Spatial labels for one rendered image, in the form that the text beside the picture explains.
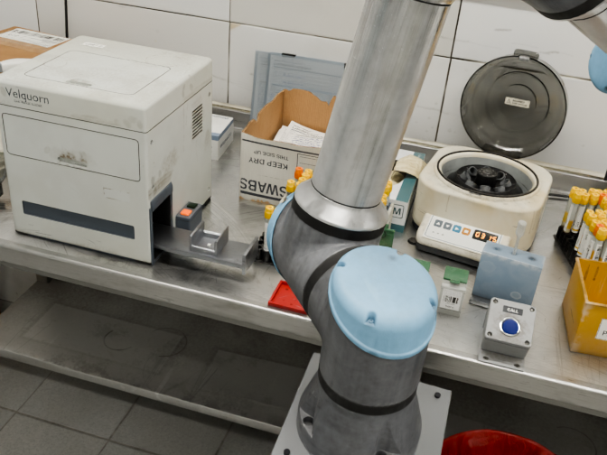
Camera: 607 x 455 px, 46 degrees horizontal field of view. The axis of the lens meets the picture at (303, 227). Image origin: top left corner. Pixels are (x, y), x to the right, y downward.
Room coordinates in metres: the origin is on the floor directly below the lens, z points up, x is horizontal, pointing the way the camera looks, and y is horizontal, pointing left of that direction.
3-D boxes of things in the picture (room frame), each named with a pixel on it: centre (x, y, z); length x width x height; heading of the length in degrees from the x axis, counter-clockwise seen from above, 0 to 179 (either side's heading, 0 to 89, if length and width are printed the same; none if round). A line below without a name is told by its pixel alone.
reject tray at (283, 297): (0.98, 0.01, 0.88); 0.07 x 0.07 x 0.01; 76
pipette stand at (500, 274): (1.03, -0.36, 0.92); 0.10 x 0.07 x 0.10; 68
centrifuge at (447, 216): (1.28, -0.35, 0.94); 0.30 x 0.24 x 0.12; 157
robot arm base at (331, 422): (0.63, -0.09, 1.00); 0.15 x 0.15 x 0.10
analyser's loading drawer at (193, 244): (1.07, 0.18, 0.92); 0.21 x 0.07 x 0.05; 76
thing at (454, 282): (1.00, -0.26, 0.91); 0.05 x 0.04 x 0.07; 166
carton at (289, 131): (1.42, -0.01, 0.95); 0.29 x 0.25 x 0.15; 166
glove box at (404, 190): (1.36, -0.19, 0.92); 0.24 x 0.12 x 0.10; 166
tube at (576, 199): (1.25, -0.52, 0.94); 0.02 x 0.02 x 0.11
